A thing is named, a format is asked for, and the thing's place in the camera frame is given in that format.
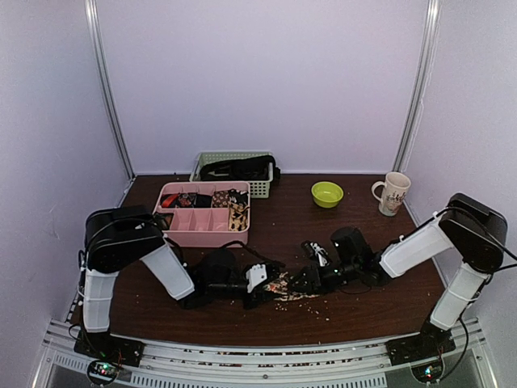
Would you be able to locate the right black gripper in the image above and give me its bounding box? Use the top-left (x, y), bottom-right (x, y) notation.
top-left (288, 259), bottom-right (359, 295)

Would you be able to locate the floral paisley tie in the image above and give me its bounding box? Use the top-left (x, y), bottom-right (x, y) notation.
top-left (263, 272), bottom-right (318, 302)

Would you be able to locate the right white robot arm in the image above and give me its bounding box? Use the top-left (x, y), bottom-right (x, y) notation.
top-left (288, 193), bottom-right (508, 357)

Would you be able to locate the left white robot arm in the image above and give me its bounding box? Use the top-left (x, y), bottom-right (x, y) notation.
top-left (79, 206), bottom-right (285, 359)

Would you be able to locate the leopard print rolled tie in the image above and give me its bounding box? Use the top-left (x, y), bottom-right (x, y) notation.
top-left (228, 203), bottom-right (250, 232)

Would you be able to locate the lime green bowl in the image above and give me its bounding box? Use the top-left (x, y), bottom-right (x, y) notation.
top-left (311, 181), bottom-right (344, 209)

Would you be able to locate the black floral rolled tie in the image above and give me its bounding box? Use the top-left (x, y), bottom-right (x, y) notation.
top-left (228, 188), bottom-right (250, 206)

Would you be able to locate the pink divided organizer box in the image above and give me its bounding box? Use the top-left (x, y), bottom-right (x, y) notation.
top-left (153, 181), bottom-right (250, 247)

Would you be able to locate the green perforated plastic basket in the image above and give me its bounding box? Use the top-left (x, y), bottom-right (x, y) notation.
top-left (189, 151), bottom-right (281, 199)

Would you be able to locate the brown dotted rolled tie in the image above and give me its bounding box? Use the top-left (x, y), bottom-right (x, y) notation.
top-left (211, 191), bottom-right (229, 209)

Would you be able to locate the black tie in basket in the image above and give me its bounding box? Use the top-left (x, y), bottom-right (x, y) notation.
top-left (200, 155), bottom-right (281, 182)

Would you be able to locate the dark red patterned rolled tie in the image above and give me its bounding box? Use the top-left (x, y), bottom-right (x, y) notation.
top-left (160, 192), bottom-right (212, 209)

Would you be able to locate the white printed mug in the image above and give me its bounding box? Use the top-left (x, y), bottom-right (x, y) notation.
top-left (371, 171), bottom-right (411, 217)

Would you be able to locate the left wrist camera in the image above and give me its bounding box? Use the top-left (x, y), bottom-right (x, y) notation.
top-left (245, 264), bottom-right (267, 293)

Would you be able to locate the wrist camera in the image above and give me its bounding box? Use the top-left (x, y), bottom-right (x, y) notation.
top-left (245, 264), bottom-right (267, 293)
top-left (301, 240), bottom-right (331, 268)

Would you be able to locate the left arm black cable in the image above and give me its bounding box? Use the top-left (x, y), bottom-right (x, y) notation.
top-left (217, 240), bottom-right (286, 268)

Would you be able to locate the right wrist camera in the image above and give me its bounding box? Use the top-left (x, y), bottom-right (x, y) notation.
top-left (301, 240), bottom-right (331, 268)

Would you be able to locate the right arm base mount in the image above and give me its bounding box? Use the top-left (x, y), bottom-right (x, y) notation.
top-left (385, 327), bottom-right (456, 365)

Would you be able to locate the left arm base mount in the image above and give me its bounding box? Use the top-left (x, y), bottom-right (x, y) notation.
top-left (74, 335), bottom-right (145, 367)

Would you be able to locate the front aluminium rail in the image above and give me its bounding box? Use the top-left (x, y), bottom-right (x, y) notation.
top-left (29, 318), bottom-right (501, 387)

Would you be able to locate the right aluminium frame post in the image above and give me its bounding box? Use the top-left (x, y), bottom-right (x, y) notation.
top-left (393, 0), bottom-right (442, 172)

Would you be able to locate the aluminium frame post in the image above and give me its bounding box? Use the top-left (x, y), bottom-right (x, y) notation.
top-left (393, 0), bottom-right (442, 172)
top-left (84, 0), bottom-right (136, 180)

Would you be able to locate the left aluminium frame post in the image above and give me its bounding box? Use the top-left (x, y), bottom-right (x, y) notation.
top-left (84, 0), bottom-right (136, 180)

